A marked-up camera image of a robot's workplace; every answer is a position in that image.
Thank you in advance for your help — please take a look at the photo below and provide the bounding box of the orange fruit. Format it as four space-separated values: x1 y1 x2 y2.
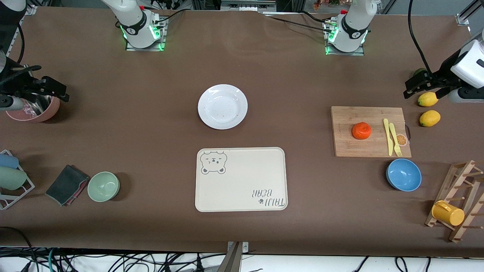
352 122 372 140

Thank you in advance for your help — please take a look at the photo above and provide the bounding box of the white round plate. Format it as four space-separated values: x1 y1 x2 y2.
198 84 248 130

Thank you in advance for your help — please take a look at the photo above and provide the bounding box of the yellow lemon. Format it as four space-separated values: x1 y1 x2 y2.
419 110 441 127
418 92 439 107

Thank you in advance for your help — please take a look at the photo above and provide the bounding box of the pink bowl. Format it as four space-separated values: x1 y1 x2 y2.
6 94 60 123

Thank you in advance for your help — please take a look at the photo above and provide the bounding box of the metal scoop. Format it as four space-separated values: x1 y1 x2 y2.
23 94 53 116

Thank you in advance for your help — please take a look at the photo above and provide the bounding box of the yellow plastic fork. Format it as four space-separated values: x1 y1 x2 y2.
389 122 403 157

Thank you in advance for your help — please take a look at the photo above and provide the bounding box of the yellow plastic knife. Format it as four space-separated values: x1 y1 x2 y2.
383 118 394 156

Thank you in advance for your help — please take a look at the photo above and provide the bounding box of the light blue cup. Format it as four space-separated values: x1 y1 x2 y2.
0 153 19 169

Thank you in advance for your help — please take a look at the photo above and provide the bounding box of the bamboo cutting board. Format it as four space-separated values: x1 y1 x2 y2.
331 106 412 158

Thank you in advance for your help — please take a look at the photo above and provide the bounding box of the blue bowl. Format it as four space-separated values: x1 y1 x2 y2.
386 158 422 192

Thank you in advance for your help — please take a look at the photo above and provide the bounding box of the dark grey folded cloth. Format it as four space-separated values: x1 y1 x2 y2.
45 164 90 207

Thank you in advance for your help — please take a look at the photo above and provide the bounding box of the sage green cup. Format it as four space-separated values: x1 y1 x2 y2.
0 166 28 191

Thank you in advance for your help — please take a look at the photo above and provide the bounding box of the pale green bowl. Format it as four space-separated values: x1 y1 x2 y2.
87 172 120 202

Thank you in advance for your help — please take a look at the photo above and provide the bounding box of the wooden peg rack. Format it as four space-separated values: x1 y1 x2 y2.
425 160 484 243

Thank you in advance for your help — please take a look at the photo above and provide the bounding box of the yellow cup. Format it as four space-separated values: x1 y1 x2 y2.
431 200 465 227

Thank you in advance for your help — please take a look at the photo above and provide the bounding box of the brown table cover sheet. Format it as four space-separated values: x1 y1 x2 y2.
0 7 484 258

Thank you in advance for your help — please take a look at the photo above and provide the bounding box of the cream bear print tray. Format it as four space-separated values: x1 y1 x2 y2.
195 147 289 213

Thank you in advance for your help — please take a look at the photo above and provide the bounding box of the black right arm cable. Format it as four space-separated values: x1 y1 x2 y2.
0 25 42 82

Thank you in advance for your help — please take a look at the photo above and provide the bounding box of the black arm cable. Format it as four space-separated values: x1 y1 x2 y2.
408 0 431 72
0 25 42 82

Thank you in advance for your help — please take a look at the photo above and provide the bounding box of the aluminium frame profile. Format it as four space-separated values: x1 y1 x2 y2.
456 0 484 26

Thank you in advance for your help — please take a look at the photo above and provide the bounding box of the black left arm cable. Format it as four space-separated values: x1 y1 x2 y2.
408 0 431 72

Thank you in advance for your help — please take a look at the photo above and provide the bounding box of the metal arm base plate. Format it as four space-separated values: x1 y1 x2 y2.
126 17 167 51
325 19 365 56

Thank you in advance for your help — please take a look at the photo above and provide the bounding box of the white wire rack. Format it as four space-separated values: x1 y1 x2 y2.
0 150 35 210

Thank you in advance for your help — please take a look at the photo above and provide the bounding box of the black base cable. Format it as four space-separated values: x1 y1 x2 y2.
153 8 186 24
265 13 332 32

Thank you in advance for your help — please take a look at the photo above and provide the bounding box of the black floor cable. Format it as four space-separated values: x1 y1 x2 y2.
0 226 40 272

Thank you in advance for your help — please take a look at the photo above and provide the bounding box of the teal floor cable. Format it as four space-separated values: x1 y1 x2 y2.
46 249 58 272

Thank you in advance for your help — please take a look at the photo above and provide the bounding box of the metal table edge bracket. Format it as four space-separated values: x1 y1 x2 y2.
217 241 250 272

